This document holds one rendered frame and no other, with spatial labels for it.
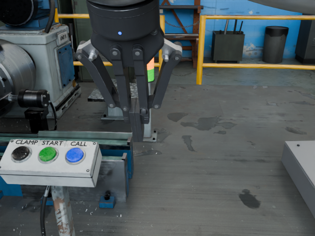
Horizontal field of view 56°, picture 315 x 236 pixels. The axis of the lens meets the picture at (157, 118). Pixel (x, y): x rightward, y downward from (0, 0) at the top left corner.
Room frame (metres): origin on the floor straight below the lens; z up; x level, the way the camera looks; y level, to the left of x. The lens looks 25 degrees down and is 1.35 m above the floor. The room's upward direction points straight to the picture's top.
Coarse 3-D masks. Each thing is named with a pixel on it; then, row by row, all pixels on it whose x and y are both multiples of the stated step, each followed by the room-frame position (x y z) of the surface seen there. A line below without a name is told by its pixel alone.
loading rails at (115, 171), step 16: (0, 144) 0.77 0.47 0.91; (112, 144) 0.75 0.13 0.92; (128, 144) 0.75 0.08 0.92; (112, 160) 0.64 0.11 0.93; (128, 160) 0.75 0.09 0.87; (0, 176) 0.67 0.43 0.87; (112, 176) 0.64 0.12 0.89; (128, 176) 0.75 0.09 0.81; (0, 192) 0.66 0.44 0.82; (16, 192) 0.66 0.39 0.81; (32, 192) 0.65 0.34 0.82; (80, 192) 0.64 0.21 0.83; (96, 192) 0.64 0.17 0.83; (112, 192) 0.64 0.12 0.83
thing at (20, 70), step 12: (0, 48) 0.99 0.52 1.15; (12, 48) 1.04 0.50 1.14; (0, 60) 0.92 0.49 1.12; (12, 60) 0.97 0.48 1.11; (24, 60) 1.03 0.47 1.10; (0, 72) 0.91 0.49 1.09; (12, 72) 0.93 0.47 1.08; (24, 72) 1.00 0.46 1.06; (0, 84) 0.90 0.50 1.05; (12, 84) 0.91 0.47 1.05; (24, 84) 0.98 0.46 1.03; (12, 108) 0.93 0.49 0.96
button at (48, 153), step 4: (44, 148) 0.46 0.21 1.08; (48, 148) 0.46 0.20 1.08; (52, 148) 0.46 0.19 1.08; (40, 152) 0.46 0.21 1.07; (44, 152) 0.46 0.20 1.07; (48, 152) 0.46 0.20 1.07; (52, 152) 0.46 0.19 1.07; (56, 152) 0.46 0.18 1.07; (40, 156) 0.45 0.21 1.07; (44, 156) 0.45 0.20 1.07; (48, 156) 0.45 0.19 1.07; (52, 156) 0.45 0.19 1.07; (44, 160) 0.44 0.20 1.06; (48, 160) 0.44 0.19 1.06
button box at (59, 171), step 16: (16, 144) 0.48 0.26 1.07; (32, 144) 0.48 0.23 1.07; (48, 144) 0.48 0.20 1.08; (64, 144) 0.48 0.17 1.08; (80, 144) 0.48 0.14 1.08; (96, 144) 0.48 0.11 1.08; (0, 160) 0.45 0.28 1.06; (32, 160) 0.45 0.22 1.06; (64, 160) 0.45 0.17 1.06; (80, 160) 0.44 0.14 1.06; (96, 160) 0.46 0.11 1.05; (16, 176) 0.44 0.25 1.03; (32, 176) 0.43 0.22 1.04; (48, 176) 0.43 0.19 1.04; (64, 176) 0.43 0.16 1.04; (80, 176) 0.43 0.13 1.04; (96, 176) 0.45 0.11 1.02
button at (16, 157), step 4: (16, 148) 0.47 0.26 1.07; (20, 148) 0.47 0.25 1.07; (24, 148) 0.46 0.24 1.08; (28, 148) 0.47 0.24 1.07; (16, 152) 0.46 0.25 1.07; (20, 152) 0.46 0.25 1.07; (24, 152) 0.46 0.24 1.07; (28, 152) 0.46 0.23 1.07; (12, 156) 0.45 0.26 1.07; (16, 156) 0.45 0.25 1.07; (20, 156) 0.45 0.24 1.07; (24, 156) 0.45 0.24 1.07; (16, 160) 0.45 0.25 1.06; (20, 160) 0.45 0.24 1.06
